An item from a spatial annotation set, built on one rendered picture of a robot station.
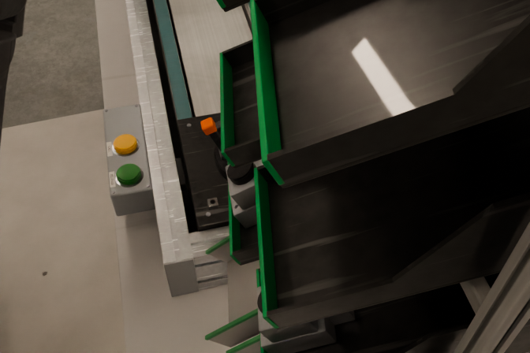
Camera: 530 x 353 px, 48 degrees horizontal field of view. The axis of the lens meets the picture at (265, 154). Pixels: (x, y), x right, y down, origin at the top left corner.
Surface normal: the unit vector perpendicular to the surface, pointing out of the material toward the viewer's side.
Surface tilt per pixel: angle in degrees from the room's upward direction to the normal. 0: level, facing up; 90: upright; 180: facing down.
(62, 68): 0
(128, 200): 90
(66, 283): 0
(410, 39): 25
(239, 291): 45
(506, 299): 90
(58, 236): 0
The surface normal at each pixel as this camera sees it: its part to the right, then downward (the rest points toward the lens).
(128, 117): 0.00, -0.66
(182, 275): 0.23, 0.73
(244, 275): -0.71, -0.43
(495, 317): -0.97, 0.18
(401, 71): -0.42, -0.58
